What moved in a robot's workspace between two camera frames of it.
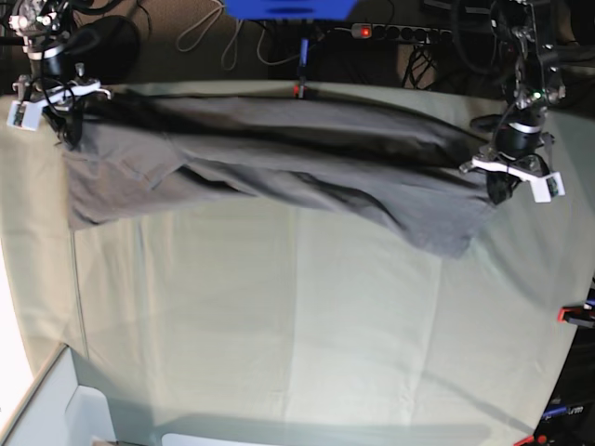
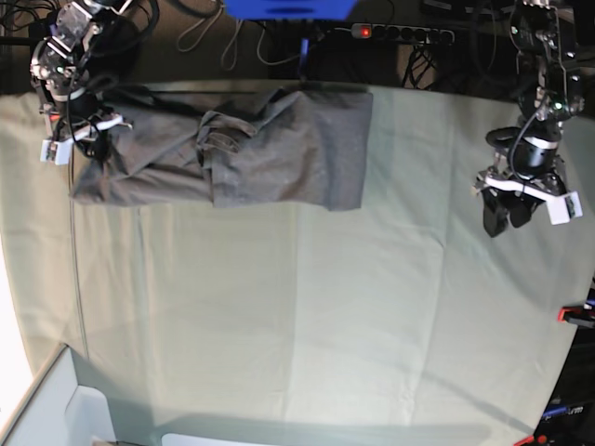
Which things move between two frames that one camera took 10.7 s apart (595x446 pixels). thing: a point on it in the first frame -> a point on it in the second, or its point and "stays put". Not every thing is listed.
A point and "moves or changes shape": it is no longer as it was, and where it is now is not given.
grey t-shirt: (412, 165) moves or changes shape
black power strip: (404, 32) stays put
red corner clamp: (532, 439) stays put
